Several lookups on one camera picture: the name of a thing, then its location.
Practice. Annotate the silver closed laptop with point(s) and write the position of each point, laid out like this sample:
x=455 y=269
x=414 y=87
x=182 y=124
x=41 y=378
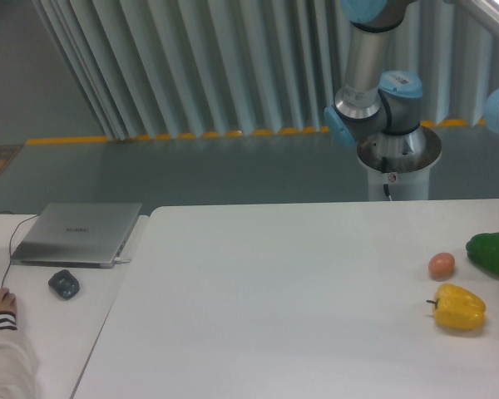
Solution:
x=83 y=235

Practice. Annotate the brown egg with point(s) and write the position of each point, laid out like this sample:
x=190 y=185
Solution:
x=441 y=265

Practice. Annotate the dark blue small tray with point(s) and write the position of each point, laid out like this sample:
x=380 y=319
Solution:
x=64 y=284

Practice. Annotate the cream sleeved forearm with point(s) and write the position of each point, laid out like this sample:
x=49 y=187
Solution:
x=18 y=366

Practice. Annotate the yellow bell pepper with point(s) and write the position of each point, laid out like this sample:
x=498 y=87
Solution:
x=457 y=308

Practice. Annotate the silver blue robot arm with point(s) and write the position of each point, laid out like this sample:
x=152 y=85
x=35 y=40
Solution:
x=369 y=102

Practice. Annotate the white usb plug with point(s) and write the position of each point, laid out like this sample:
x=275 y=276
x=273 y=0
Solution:
x=122 y=261

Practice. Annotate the green bell pepper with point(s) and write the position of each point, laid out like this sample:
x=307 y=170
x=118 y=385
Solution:
x=483 y=251

